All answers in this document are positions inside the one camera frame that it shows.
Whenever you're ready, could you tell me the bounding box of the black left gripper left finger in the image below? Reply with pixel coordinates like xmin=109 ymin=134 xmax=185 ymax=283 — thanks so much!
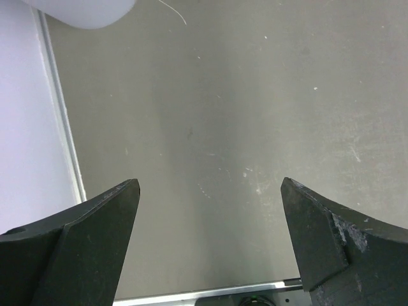
xmin=1 ymin=179 xmax=140 ymax=305

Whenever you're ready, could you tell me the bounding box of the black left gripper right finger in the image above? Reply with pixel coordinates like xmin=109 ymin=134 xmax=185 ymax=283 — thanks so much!
xmin=280 ymin=178 xmax=407 ymax=305

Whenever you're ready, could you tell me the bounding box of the aluminium frame rail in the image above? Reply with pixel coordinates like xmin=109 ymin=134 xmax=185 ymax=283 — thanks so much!
xmin=33 ymin=10 xmax=87 ymax=203

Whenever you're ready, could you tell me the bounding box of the white grey trash bin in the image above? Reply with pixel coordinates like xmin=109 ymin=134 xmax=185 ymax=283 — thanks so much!
xmin=24 ymin=0 xmax=136 ymax=29

